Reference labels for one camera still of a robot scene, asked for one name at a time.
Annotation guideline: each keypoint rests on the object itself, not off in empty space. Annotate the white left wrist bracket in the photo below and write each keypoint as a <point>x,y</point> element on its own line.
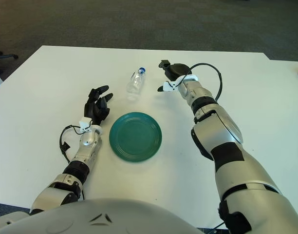
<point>85,123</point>

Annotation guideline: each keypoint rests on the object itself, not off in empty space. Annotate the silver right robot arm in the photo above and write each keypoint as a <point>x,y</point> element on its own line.
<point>227,146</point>

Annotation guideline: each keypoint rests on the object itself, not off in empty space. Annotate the black office chair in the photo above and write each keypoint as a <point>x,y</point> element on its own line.
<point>3,56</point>

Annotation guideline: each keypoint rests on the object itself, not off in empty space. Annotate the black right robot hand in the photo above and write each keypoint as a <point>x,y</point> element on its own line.
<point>177,70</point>

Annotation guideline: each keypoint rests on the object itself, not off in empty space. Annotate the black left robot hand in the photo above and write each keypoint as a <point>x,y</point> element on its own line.
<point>96,109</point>

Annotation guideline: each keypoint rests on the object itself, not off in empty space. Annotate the green round plate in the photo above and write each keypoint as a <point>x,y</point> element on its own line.
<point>135,137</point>

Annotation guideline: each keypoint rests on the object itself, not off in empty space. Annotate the clear bottle with blue cap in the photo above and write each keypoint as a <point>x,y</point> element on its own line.
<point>136,83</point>

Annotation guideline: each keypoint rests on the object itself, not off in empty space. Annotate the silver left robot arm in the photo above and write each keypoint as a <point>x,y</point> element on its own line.
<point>85,151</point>

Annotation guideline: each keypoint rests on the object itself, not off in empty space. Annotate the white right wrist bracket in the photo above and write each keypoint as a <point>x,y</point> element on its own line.
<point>169,85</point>

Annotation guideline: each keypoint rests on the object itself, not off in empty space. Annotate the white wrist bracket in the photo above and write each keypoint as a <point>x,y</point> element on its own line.
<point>85,123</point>
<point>169,85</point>

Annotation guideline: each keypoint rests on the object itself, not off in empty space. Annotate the silver robot torso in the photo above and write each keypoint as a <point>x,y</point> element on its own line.
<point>90,217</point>

